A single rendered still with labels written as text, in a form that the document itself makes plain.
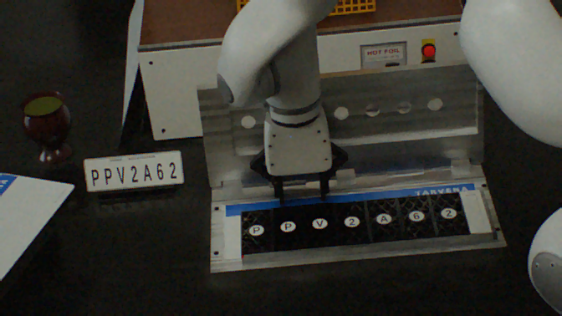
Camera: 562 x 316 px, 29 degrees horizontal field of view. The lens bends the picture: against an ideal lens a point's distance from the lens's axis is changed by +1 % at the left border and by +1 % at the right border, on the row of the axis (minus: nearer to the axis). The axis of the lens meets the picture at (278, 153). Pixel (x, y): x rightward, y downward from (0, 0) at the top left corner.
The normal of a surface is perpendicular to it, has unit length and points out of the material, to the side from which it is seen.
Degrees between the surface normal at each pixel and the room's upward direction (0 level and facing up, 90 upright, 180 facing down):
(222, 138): 81
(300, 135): 87
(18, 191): 0
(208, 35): 0
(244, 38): 57
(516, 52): 52
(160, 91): 90
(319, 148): 89
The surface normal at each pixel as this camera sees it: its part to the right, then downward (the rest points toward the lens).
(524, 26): -0.04, -0.25
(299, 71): 0.43, 0.53
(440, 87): 0.03, 0.47
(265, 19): -0.44, -0.12
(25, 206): -0.08, -0.79
